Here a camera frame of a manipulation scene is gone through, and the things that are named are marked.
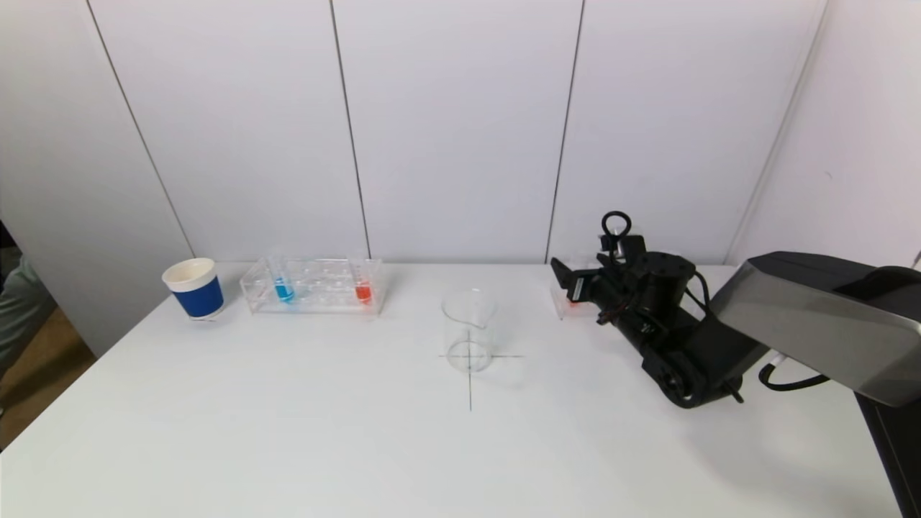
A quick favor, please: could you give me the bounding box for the test tube with red pigment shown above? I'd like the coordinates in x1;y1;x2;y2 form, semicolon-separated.
350;250;375;306
565;248;598;310

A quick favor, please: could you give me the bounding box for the clear glass beaker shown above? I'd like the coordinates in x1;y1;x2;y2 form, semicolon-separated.
441;288;497;374

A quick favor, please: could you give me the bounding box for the clear acrylic test tube rack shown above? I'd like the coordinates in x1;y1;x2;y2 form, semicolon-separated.
241;259;387;317
550;253;604;322

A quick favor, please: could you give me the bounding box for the test tube with blue pigment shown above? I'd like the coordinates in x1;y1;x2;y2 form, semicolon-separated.
268;252;297;304

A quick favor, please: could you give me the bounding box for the blue white paper cup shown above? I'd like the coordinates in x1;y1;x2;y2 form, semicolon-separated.
162;258;226;322

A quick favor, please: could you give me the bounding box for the person in grey trousers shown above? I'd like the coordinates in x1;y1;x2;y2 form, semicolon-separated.
0;255;57;375

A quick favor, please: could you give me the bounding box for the thin black camera cable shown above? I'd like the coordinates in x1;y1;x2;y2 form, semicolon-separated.
600;210;633;261

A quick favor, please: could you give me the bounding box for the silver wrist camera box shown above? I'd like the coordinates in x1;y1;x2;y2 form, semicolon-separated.
599;234;648;264

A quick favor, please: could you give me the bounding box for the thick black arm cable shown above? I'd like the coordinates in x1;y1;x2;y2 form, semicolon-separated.
758;356;832;394

